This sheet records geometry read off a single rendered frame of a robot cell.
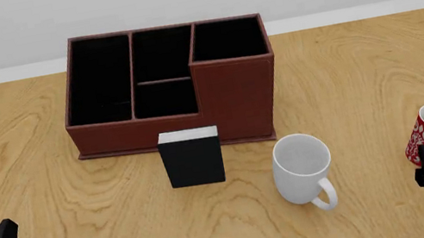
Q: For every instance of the white mug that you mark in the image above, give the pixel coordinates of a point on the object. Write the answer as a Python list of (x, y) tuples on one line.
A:
[(295, 183)]

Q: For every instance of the red-brown desk caddy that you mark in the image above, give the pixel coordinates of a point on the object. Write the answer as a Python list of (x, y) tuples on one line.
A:
[(234, 95)]

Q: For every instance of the black book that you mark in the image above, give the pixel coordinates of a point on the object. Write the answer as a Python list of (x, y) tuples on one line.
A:
[(193, 161)]

